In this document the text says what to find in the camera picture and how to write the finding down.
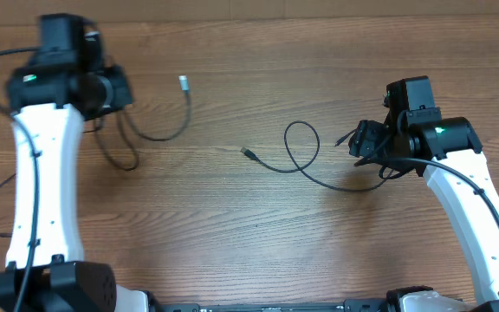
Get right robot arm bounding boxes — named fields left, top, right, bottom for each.
left=348, top=76, right=499, bottom=311

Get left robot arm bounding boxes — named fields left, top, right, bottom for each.
left=0, top=14, right=159, bottom=311

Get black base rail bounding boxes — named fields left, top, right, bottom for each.
left=162, top=298, right=395, bottom=312

